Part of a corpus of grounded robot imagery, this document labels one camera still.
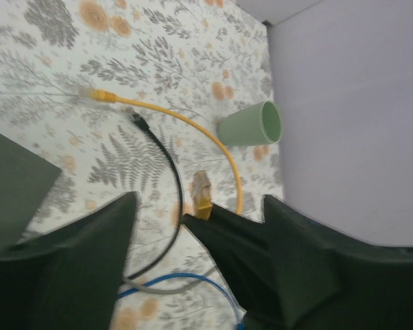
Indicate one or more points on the black network switch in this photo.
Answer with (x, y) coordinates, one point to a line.
(25, 181)

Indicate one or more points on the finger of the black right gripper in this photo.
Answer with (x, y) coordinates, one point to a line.
(255, 259)

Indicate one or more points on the green cup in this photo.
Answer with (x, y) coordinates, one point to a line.
(256, 125)

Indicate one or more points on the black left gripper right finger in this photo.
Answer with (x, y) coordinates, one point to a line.
(326, 279)

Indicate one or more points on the floral table mat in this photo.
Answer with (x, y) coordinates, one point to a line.
(108, 91)

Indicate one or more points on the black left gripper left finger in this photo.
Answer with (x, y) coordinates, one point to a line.
(68, 278)

